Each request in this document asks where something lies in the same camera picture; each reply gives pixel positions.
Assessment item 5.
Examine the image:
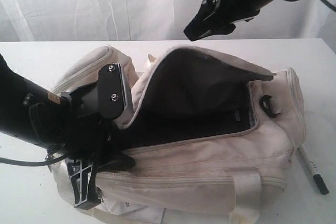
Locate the white marker with dark cap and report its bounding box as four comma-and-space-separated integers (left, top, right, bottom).
299, 145, 329, 195

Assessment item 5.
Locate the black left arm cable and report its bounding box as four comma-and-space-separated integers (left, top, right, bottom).
0, 153, 66, 168

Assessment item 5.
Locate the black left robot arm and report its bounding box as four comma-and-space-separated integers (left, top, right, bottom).
1, 59, 135, 210

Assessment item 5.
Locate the white paper hang tag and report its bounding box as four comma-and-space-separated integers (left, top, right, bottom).
101, 199, 147, 216

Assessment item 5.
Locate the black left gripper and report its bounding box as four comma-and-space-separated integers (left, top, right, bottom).
28, 90, 135, 209

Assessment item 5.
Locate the beige fabric duffel bag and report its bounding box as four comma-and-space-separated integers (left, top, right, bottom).
52, 46, 306, 223

